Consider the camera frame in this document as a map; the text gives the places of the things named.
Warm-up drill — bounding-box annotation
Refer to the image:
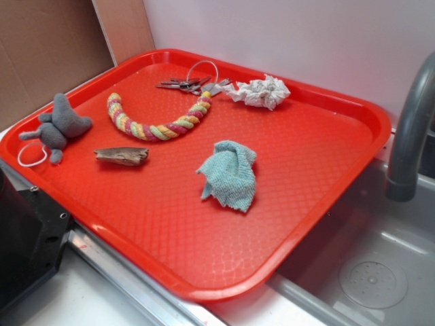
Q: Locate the light blue cloth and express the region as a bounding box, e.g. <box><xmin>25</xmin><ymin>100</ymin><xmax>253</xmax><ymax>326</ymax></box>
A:
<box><xmin>196</xmin><ymin>140</ymin><xmax>257</xmax><ymax>213</ymax></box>

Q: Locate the red plastic tray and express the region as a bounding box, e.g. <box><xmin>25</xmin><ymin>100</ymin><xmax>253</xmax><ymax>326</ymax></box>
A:
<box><xmin>1</xmin><ymin>50</ymin><xmax>391</xmax><ymax>302</ymax></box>

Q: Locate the bunch of metal keys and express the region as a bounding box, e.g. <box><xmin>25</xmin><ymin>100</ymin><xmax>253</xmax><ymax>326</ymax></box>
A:
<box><xmin>155</xmin><ymin>60</ymin><xmax>232</xmax><ymax>96</ymax></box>

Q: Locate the crumpled white paper towel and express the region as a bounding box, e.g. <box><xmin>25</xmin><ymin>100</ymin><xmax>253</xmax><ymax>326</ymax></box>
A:
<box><xmin>216</xmin><ymin>74</ymin><xmax>291</xmax><ymax>111</ymax></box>

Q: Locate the brown wood piece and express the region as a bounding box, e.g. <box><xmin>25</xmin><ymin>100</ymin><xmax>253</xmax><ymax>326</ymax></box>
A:
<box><xmin>94</xmin><ymin>147</ymin><xmax>150</xmax><ymax>166</ymax></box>

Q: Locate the grey plush toy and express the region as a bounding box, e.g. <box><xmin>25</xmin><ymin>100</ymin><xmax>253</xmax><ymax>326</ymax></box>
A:
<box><xmin>19</xmin><ymin>93</ymin><xmax>92</xmax><ymax>164</ymax></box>

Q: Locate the white elastic loop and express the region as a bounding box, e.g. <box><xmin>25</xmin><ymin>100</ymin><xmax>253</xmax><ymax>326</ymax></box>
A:
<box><xmin>17</xmin><ymin>142</ymin><xmax>48</xmax><ymax>168</ymax></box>

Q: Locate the grey faucet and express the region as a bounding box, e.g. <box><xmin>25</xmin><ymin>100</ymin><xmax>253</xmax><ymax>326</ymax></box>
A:
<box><xmin>385</xmin><ymin>54</ymin><xmax>434</xmax><ymax>202</ymax></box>

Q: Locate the grey plastic sink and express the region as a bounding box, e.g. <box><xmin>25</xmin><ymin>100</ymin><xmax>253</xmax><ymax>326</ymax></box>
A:
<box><xmin>268</xmin><ymin>160</ymin><xmax>434</xmax><ymax>325</ymax></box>

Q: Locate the black box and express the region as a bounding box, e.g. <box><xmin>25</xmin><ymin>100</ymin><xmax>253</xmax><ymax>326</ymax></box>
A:
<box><xmin>1</xmin><ymin>172</ymin><xmax>72</xmax><ymax>314</ymax></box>

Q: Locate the brown cardboard panel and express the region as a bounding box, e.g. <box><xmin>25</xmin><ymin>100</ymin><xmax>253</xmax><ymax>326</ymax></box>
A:
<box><xmin>1</xmin><ymin>1</ymin><xmax>154</xmax><ymax>130</ymax></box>

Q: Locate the multicolour twisted rope toy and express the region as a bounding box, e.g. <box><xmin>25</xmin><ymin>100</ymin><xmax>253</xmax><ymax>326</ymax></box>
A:
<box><xmin>107</xmin><ymin>91</ymin><xmax>212</xmax><ymax>142</ymax></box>

